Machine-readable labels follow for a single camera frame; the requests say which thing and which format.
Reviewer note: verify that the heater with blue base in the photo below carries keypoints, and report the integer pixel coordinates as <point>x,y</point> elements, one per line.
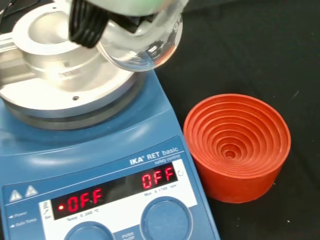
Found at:
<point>82,140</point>

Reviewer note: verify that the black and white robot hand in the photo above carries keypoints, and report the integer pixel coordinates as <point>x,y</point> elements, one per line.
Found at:
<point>86,23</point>

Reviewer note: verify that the orange stepped flask stand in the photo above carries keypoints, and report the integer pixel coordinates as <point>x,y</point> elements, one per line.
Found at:
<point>236,150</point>

